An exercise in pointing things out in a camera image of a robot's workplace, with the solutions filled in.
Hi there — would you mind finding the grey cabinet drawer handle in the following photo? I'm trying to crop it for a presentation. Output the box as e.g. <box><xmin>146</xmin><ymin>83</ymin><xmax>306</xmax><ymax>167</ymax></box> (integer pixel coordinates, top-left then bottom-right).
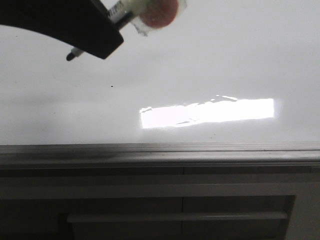
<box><xmin>67</xmin><ymin>211</ymin><xmax>288</xmax><ymax>223</ymax></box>

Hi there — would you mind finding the black white whiteboard marker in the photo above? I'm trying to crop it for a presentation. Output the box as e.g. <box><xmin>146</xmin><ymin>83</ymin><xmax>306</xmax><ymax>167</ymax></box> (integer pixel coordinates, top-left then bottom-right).
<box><xmin>66</xmin><ymin>0</ymin><xmax>151</xmax><ymax>62</ymax></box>

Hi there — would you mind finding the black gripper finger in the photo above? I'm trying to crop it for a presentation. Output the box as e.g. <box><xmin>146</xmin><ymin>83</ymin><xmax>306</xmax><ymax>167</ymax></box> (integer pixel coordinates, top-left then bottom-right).
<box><xmin>0</xmin><ymin>0</ymin><xmax>124</xmax><ymax>59</ymax></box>

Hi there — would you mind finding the white whiteboard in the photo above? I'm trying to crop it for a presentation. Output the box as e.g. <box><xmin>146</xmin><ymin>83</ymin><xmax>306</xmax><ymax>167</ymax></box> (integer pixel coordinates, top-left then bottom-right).
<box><xmin>0</xmin><ymin>0</ymin><xmax>320</xmax><ymax>168</ymax></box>

